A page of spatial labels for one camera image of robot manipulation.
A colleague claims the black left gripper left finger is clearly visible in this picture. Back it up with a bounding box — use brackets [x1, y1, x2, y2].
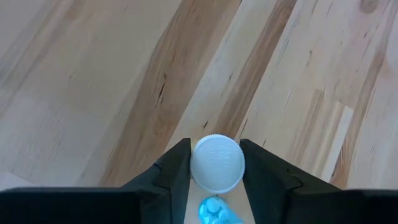
[119, 138, 192, 224]

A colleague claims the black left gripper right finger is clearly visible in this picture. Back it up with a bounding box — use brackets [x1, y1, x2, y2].
[239, 138, 343, 224]

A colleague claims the blue pill bottle white cap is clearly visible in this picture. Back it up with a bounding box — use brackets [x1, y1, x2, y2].
[190, 134, 246, 224]

